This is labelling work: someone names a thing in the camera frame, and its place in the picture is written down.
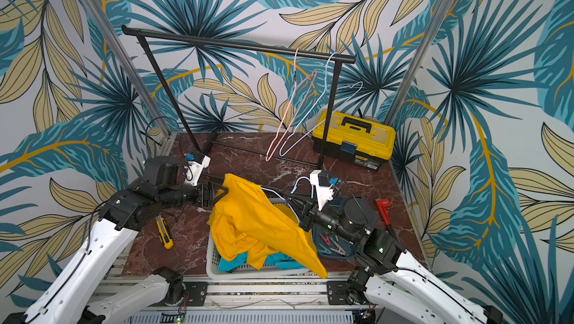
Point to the teal blue t-shirt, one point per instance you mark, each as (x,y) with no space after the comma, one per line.
(279,260)

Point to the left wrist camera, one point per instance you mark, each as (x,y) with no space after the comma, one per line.
(196,163)

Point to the light blue wire hanger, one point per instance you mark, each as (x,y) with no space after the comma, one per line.
(278,193)

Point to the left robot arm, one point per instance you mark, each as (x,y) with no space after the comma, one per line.
(122,217)

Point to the black clothes rack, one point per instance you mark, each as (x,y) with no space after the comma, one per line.
(142,35)

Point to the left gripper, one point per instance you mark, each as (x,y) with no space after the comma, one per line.
(206,193)

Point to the pale green clothespin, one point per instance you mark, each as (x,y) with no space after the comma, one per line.
(338,249)

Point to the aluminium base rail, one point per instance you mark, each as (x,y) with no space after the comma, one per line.
(288,299)

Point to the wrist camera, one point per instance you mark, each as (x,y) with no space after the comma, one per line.
(324,184)
(196,163)

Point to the pink wire hanger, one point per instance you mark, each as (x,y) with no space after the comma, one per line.
(290,111)

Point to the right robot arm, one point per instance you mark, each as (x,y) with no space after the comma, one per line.
(387,274)

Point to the red clothespin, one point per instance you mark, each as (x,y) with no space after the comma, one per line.
(325,238)

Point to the dark teal tray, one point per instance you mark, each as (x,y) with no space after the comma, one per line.
(324,251)

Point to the white plastic basket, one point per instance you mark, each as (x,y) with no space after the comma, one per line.
(244,271)

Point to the yellow utility knife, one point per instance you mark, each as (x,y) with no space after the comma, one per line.
(165,237)

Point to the red pipe wrench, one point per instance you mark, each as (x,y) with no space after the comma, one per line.
(383,207)

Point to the yellow t-shirt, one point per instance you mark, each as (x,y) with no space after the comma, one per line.
(246,221)

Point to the white blue wire hanger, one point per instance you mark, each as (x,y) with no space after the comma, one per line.
(283,151)

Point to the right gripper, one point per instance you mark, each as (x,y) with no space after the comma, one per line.
(307,216)

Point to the yellow black toolbox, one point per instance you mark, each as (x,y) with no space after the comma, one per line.
(348,138)

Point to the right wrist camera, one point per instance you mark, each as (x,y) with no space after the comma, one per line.
(324,184)

